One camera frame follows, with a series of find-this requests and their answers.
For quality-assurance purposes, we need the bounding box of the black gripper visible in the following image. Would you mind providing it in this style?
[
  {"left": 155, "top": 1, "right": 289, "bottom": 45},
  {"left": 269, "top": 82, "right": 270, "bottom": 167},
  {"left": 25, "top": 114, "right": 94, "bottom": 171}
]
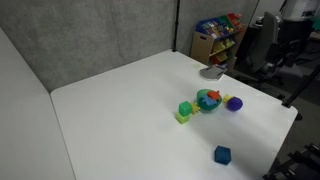
[{"left": 270, "top": 18, "right": 311, "bottom": 68}]

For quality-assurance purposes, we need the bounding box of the orange toy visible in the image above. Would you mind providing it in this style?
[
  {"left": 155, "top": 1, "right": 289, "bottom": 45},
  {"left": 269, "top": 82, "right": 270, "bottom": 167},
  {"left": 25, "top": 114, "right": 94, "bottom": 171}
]
[{"left": 206, "top": 90, "right": 222, "bottom": 102}]

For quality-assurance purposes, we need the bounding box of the wooden toy shelf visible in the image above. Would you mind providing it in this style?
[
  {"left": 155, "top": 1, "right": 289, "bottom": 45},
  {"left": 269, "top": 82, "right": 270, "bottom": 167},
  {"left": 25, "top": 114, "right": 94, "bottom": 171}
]
[{"left": 189, "top": 12, "right": 248, "bottom": 70}]

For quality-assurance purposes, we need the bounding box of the blue toy figure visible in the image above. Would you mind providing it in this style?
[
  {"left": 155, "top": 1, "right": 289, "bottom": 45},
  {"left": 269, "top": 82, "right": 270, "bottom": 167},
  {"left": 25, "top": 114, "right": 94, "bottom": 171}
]
[{"left": 200, "top": 94, "right": 215, "bottom": 108}]

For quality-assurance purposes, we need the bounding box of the green plastic bowl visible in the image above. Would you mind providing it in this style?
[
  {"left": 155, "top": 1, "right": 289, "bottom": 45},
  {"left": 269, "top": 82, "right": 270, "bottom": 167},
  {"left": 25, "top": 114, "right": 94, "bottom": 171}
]
[{"left": 196, "top": 88, "right": 223, "bottom": 113}]

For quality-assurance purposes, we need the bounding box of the yellow spiky toy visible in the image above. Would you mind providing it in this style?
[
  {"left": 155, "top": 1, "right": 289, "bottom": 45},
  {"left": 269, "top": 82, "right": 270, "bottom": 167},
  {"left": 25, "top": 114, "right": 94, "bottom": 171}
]
[{"left": 189, "top": 102, "right": 201, "bottom": 115}]

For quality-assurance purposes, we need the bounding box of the grey office chair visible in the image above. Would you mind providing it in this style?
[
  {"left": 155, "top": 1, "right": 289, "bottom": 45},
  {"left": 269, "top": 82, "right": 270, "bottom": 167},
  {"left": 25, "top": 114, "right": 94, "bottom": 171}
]
[{"left": 237, "top": 11, "right": 285, "bottom": 87}]

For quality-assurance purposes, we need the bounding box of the black diagonal stand bar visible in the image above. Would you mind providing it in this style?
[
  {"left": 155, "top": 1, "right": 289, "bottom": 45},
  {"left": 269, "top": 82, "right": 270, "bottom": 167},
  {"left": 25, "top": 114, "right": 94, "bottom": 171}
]
[{"left": 281, "top": 64, "right": 320, "bottom": 109}]

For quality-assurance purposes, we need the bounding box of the red storage bin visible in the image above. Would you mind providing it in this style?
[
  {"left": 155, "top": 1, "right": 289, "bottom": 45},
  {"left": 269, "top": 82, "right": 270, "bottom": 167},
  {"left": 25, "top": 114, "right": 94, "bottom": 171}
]
[{"left": 227, "top": 12, "right": 243, "bottom": 30}]

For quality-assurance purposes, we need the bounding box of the yellow storage bin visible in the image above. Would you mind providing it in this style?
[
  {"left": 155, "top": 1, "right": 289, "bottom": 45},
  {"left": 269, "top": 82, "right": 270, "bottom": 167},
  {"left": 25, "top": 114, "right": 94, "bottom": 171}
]
[{"left": 211, "top": 37, "right": 236, "bottom": 55}]

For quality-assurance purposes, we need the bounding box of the green storage bin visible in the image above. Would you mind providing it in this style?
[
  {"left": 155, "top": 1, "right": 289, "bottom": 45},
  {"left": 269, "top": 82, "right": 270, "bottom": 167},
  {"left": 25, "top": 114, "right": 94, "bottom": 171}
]
[{"left": 217, "top": 14, "right": 235, "bottom": 32}]

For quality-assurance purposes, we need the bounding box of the purple fuzzy ball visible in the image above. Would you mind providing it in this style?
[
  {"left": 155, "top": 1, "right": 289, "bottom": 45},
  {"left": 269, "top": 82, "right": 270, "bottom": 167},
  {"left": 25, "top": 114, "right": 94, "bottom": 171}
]
[{"left": 226, "top": 96, "right": 244, "bottom": 113}]

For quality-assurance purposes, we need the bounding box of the grey flat object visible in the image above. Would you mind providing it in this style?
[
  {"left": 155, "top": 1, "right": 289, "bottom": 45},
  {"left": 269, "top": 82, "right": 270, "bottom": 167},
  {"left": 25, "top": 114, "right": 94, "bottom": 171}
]
[{"left": 199, "top": 64, "right": 228, "bottom": 82}]

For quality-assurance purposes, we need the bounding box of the blue storage bin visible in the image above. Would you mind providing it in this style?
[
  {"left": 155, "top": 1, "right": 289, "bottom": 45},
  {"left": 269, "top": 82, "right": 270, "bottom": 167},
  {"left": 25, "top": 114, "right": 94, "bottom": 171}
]
[{"left": 195, "top": 18, "right": 222, "bottom": 38}]

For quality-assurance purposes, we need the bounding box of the black stand base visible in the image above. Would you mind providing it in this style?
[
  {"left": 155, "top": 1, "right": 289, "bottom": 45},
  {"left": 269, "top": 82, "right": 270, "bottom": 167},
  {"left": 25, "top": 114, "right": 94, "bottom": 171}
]
[{"left": 262, "top": 142, "right": 320, "bottom": 180}]

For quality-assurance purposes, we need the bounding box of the black vertical pole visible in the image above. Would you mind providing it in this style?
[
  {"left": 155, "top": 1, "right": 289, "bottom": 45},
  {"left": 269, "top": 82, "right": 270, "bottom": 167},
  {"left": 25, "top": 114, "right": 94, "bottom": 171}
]
[{"left": 171, "top": 0, "right": 181, "bottom": 53}]

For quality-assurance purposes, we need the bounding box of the dark green cube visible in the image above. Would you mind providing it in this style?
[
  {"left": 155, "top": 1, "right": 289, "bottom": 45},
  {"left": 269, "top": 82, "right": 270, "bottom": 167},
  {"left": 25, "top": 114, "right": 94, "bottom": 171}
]
[{"left": 178, "top": 101, "right": 194, "bottom": 117}]

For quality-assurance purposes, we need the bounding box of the blue foam cube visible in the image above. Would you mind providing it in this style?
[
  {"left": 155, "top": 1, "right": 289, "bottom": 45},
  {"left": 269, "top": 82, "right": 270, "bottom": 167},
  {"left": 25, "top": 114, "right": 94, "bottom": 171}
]
[{"left": 214, "top": 145, "right": 232, "bottom": 166}]

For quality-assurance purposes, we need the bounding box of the light green cube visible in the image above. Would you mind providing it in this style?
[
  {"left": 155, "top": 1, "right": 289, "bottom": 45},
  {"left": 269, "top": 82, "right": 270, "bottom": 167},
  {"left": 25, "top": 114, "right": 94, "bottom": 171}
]
[{"left": 175, "top": 112, "right": 191, "bottom": 125}]

